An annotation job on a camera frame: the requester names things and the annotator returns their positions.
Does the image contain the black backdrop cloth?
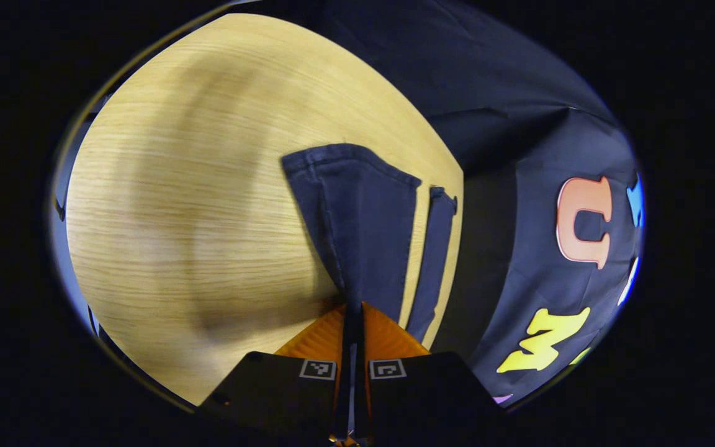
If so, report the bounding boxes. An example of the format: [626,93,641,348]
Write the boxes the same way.
[308,0,645,410]

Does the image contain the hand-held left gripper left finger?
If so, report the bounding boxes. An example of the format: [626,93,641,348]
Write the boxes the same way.
[198,303,349,445]

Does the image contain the dark blue jeans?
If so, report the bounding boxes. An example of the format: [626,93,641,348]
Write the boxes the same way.
[281,143,459,348]

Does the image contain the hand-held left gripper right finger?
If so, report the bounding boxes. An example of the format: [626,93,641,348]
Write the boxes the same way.
[352,302,503,444]

